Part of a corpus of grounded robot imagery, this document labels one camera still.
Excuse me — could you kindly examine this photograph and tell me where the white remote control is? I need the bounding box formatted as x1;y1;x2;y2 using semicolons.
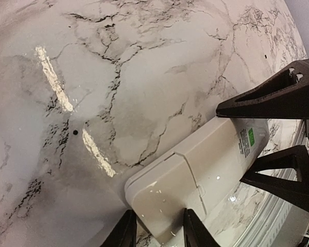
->
124;117;270;245

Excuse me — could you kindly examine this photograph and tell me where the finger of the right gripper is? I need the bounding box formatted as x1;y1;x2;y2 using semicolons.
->
216;59;309;119
240;145;309;212

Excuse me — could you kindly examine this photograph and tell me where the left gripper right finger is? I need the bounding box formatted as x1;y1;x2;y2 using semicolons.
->
183;208;220;247

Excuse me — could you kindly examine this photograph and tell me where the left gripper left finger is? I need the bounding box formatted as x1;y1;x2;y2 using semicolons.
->
107;209;136;247

